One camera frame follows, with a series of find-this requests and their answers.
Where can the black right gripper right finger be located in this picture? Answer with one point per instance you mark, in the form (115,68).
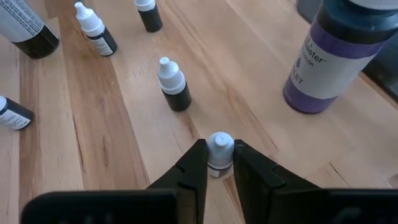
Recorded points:
(255,186)

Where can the large violet food coloring bottle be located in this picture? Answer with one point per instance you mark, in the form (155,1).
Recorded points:
(326,74)

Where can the large black food coloring bottle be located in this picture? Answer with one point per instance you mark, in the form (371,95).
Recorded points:
(34,40)

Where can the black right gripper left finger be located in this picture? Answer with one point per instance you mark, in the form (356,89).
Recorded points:
(192,180)

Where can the small white-capped food coloring bottle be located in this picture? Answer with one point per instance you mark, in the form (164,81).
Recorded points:
(104,43)
(151,20)
(15,115)
(220,149)
(175,96)

